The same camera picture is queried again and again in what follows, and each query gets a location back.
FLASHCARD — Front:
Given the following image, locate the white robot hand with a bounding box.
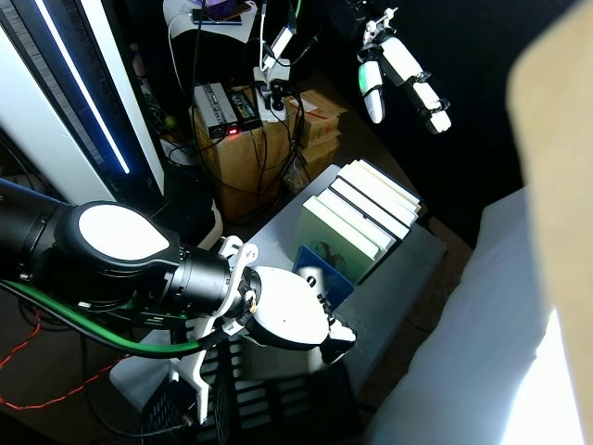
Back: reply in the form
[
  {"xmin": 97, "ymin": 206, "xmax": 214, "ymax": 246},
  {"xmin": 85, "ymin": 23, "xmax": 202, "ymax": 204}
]
[
  {"xmin": 243, "ymin": 262, "xmax": 359, "ymax": 366},
  {"xmin": 356, "ymin": 34, "xmax": 453, "ymax": 135}
]

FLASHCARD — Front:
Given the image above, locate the blue bookend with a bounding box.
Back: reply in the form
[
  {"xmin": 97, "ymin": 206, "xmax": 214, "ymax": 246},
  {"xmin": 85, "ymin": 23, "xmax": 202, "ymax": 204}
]
[{"xmin": 292, "ymin": 244, "xmax": 356, "ymax": 307}]

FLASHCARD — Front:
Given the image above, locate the green cover book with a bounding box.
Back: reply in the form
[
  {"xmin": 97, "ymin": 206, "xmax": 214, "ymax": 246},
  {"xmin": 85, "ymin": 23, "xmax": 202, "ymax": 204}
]
[{"xmin": 295, "ymin": 194, "xmax": 382, "ymax": 285}]

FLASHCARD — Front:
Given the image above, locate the thin cream book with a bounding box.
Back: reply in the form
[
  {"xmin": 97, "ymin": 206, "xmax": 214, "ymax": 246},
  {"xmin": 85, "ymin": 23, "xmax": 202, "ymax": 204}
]
[{"xmin": 352, "ymin": 159, "xmax": 425, "ymax": 210}]

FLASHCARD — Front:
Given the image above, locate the small plain cardboard box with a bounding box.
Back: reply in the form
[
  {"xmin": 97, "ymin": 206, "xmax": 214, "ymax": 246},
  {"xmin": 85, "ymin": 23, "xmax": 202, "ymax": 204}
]
[{"xmin": 296, "ymin": 138, "xmax": 342, "ymax": 177}]

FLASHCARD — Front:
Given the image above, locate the thick cream book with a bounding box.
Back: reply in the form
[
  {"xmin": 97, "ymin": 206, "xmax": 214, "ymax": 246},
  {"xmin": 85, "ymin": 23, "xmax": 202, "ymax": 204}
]
[{"xmin": 339, "ymin": 161, "xmax": 421, "ymax": 223}]

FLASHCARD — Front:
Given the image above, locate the clear plastic bag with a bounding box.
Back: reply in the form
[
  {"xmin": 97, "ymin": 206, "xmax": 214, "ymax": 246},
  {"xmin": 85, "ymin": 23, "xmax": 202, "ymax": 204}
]
[{"xmin": 282, "ymin": 159, "xmax": 309, "ymax": 194}]

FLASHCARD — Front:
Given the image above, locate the white power strip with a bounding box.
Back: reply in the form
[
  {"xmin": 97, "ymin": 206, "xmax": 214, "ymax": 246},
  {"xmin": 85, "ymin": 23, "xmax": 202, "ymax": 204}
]
[{"xmin": 252, "ymin": 64, "xmax": 294, "ymax": 124}]

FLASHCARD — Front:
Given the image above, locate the large cardboard box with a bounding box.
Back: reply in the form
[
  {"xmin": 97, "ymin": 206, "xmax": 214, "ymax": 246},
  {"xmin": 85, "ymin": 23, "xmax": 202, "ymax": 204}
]
[{"xmin": 192, "ymin": 85, "xmax": 300, "ymax": 226}]

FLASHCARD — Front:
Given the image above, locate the black mesh file rack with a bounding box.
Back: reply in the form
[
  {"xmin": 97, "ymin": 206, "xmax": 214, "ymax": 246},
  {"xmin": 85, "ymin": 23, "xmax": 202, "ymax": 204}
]
[{"xmin": 140, "ymin": 319, "xmax": 362, "ymax": 445}]

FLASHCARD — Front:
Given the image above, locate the black power adapter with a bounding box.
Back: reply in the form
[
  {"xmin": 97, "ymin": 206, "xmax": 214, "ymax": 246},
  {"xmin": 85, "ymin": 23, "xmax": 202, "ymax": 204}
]
[{"xmin": 229, "ymin": 90, "xmax": 263, "ymax": 132}]

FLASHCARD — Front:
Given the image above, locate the tan board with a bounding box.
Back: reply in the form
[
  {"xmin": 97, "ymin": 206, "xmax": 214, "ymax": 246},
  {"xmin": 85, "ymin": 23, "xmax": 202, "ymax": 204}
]
[{"xmin": 507, "ymin": 0, "xmax": 593, "ymax": 445}]

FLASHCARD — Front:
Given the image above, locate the white bedding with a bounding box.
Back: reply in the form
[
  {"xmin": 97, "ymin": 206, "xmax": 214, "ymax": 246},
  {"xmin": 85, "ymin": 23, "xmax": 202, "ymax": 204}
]
[{"xmin": 363, "ymin": 184, "xmax": 564, "ymax": 445}]

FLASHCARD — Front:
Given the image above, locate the dark flat tablet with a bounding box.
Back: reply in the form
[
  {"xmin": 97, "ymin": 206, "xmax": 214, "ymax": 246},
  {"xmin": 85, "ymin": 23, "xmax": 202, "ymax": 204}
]
[{"xmin": 192, "ymin": 5, "xmax": 245, "ymax": 25}]

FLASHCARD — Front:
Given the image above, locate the silver power supply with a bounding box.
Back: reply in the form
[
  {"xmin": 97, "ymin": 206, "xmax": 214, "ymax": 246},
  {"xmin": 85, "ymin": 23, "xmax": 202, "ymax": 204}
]
[{"xmin": 193, "ymin": 83, "xmax": 236, "ymax": 139}]

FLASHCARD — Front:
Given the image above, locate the white round stool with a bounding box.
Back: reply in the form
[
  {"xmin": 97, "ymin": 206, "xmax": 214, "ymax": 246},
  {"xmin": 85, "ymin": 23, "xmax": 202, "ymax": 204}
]
[{"xmin": 164, "ymin": 0, "xmax": 259, "ymax": 47}]

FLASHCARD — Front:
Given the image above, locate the white black tower with light strip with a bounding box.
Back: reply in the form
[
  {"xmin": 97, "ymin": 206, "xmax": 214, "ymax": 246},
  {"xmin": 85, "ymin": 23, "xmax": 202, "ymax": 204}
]
[{"xmin": 0, "ymin": 0, "xmax": 224, "ymax": 251}]

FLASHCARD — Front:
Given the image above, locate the wrist camera on white bracket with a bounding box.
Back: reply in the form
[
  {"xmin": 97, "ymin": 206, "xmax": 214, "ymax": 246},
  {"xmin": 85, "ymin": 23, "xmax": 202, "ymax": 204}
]
[{"xmin": 171, "ymin": 235, "xmax": 260, "ymax": 426}]

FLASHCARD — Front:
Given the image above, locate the white hanging cable adapter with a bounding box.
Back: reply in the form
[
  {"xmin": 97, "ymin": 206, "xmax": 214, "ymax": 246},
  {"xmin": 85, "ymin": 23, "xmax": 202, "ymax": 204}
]
[{"xmin": 261, "ymin": 25, "xmax": 296, "ymax": 70}]

